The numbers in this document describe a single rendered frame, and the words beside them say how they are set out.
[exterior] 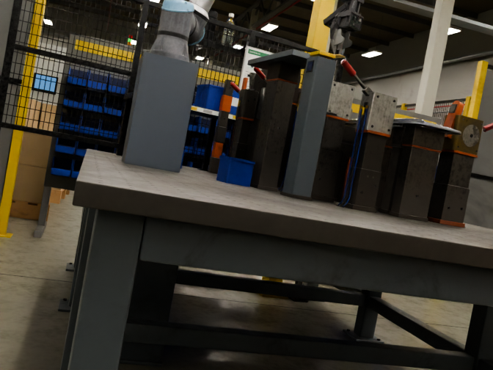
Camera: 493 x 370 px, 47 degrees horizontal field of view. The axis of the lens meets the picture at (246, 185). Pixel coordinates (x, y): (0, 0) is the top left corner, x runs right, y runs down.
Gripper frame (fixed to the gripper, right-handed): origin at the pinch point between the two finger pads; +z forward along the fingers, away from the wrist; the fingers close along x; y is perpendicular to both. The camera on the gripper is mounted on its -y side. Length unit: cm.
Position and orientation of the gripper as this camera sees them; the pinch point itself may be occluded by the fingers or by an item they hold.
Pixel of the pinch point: (335, 51)
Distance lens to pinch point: 223.3
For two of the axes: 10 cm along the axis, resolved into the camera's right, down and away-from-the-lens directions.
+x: 7.8, 1.4, 6.1
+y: 5.9, 1.6, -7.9
